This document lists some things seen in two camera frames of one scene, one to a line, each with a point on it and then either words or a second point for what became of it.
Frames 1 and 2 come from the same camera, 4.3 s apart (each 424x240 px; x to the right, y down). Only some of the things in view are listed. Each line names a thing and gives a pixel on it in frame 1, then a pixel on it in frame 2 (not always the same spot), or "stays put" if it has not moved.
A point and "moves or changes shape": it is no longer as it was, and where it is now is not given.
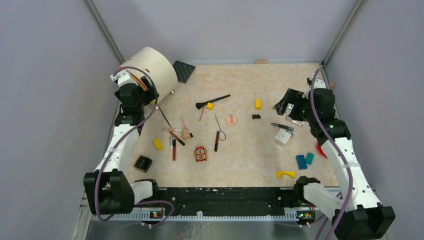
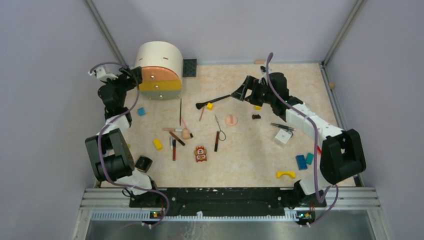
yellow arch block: x=292 y=174 stays put
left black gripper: x=150 y=94 → x=134 y=77
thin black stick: x=163 y=116 → x=180 y=109
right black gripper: x=292 y=96 → x=250 y=83
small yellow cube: x=210 y=106 stays put
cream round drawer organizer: x=148 y=62 moves or changes shape
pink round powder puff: x=231 y=120 stays put
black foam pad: x=183 y=71 → x=189 y=67
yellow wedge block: x=158 y=144 stays put
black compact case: x=143 y=163 stays put
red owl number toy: x=200 y=153 stays put
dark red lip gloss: x=217 y=135 stays put
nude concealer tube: x=172 y=129 stays put
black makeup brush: x=199 y=105 stays put
